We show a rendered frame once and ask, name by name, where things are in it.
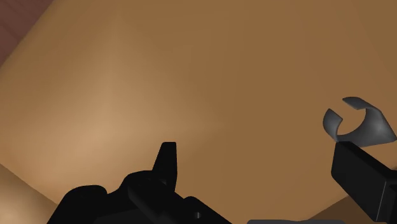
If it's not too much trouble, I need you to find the tan brown table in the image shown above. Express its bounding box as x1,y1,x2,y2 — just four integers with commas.
0,0,397,224

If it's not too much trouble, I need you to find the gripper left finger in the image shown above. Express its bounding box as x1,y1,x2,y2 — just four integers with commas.
46,141,233,224

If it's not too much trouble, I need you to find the grey open-jawed clip-shaped object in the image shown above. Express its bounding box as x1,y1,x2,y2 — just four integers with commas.
322,96,397,148

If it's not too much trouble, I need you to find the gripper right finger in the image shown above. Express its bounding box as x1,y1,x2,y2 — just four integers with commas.
330,141,397,224

